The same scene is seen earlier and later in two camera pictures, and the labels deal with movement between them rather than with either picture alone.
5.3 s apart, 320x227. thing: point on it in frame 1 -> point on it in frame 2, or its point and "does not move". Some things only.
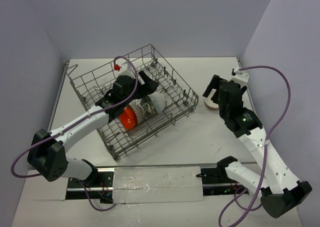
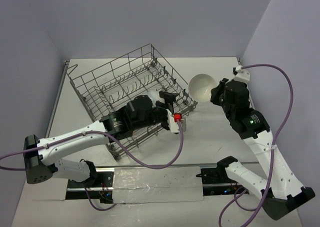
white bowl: x=158 y=100 does not move
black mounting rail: x=101 y=181 does not move
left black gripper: x=141 y=84 -> x=163 y=112
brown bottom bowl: x=209 y=103 -> x=200 y=87
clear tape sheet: x=159 y=184 does not move
